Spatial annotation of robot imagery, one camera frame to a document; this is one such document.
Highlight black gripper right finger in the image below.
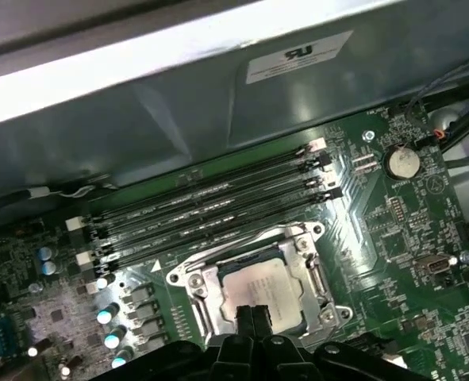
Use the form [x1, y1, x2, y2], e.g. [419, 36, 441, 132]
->
[254, 304, 432, 381]

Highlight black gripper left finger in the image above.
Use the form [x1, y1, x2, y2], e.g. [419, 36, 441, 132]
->
[89, 305, 259, 381]

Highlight metal socket cover frame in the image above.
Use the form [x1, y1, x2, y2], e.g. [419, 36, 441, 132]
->
[186, 228, 342, 346]

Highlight silver CPU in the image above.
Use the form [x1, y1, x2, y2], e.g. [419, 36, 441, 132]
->
[221, 256, 305, 337]

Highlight CPU socket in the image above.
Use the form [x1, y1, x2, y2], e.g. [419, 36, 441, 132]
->
[165, 221, 354, 350]

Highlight RAM slot black latches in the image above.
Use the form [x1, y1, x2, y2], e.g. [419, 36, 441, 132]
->
[75, 152, 334, 245]
[83, 186, 344, 281]

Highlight green motherboard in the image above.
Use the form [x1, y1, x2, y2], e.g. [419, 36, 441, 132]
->
[0, 102, 469, 381]

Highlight small metal board connector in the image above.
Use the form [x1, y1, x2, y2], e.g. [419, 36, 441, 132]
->
[412, 256, 457, 275]

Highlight round coin battery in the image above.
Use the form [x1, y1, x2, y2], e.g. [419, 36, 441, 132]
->
[383, 144, 421, 179]

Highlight black open PC case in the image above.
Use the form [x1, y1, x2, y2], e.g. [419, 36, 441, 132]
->
[0, 0, 469, 381]

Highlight white case label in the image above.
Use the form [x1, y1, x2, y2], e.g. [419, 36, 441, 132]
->
[244, 29, 355, 85]

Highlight white wire connector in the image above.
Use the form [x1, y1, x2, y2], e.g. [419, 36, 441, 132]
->
[27, 185, 114, 199]

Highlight black internal cable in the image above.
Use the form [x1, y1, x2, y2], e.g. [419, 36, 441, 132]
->
[440, 98, 469, 154]

